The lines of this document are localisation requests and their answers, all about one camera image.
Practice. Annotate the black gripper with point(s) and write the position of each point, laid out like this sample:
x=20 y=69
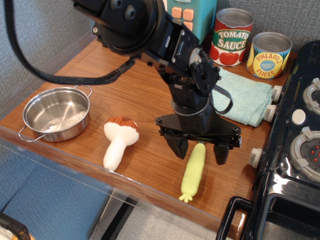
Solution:
x=200 y=125

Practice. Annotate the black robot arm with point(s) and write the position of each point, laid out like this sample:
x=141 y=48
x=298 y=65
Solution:
x=142 y=29

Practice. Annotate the teal folded towel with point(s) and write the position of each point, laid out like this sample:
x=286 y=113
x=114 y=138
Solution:
x=249 y=98

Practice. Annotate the plush mushroom toy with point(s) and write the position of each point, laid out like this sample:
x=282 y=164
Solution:
x=121 y=132

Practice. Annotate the black toy stove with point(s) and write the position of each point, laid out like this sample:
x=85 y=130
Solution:
x=286 y=200

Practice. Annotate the pineapple slices can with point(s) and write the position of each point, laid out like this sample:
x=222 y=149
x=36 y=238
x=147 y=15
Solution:
x=269 y=53

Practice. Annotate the tomato sauce can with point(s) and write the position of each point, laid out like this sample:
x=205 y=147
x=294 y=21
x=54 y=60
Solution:
x=231 y=33

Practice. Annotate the toy microwave teal and pink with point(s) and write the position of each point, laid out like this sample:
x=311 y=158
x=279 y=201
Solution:
x=197 y=15

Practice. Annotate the orange and black object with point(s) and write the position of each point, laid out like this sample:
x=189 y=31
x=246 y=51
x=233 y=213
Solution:
x=11 y=229

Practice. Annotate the steel pot with handles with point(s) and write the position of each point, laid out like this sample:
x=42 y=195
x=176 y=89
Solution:
x=57 y=114

